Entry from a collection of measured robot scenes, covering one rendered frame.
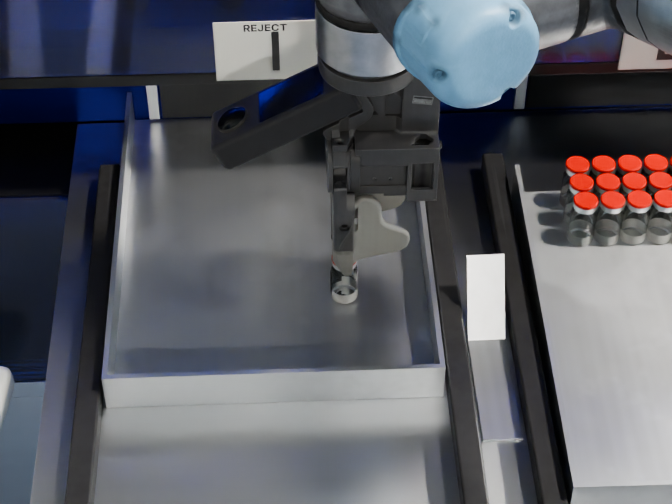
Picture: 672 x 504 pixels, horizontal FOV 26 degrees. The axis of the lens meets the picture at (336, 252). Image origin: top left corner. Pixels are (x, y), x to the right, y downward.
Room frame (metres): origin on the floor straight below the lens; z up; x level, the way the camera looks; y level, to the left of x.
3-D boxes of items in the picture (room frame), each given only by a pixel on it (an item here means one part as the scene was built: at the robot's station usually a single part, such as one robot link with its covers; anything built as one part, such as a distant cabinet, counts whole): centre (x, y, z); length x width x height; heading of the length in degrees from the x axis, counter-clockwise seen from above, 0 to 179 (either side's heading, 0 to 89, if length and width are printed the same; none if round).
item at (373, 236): (0.80, -0.03, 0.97); 0.06 x 0.03 x 0.09; 92
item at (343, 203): (0.79, -0.01, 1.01); 0.05 x 0.02 x 0.09; 2
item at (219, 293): (0.88, 0.05, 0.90); 0.34 x 0.26 x 0.04; 2
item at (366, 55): (0.82, -0.02, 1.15); 0.08 x 0.08 x 0.05
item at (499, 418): (0.74, -0.12, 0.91); 0.14 x 0.03 x 0.06; 3
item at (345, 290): (0.82, -0.01, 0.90); 0.02 x 0.02 x 0.04
